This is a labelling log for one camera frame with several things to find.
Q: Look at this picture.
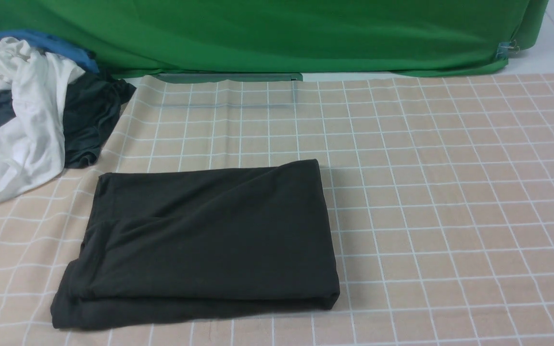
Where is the dark gray long-sleeve shirt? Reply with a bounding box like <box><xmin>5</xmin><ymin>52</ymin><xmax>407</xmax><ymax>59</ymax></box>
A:
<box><xmin>50</xmin><ymin>159</ymin><xmax>340</xmax><ymax>331</ymax></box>

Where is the blue crumpled garment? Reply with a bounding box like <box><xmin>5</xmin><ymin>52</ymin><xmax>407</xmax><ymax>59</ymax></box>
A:
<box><xmin>0</xmin><ymin>29</ymin><xmax>101</xmax><ymax>142</ymax></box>

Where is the white crumpled garment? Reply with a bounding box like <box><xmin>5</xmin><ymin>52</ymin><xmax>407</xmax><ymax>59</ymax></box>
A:
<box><xmin>0</xmin><ymin>37</ymin><xmax>85</xmax><ymax>203</ymax></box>

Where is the dark teal crumpled garment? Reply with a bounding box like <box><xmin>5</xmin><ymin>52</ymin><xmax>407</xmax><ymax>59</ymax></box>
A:
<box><xmin>0</xmin><ymin>72</ymin><xmax>137</xmax><ymax>169</ymax></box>

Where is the green backdrop cloth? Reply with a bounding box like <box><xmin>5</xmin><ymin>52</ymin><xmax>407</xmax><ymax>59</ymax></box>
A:
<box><xmin>0</xmin><ymin>0</ymin><xmax>548</xmax><ymax>77</ymax></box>

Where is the gray metal base bar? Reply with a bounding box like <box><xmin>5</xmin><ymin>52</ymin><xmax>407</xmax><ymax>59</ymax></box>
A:
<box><xmin>153</xmin><ymin>73</ymin><xmax>303</xmax><ymax>84</ymax></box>

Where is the binder clip on backdrop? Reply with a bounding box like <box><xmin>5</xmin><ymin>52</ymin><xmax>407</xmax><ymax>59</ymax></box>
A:
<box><xmin>495</xmin><ymin>40</ymin><xmax>520</xmax><ymax>61</ymax></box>

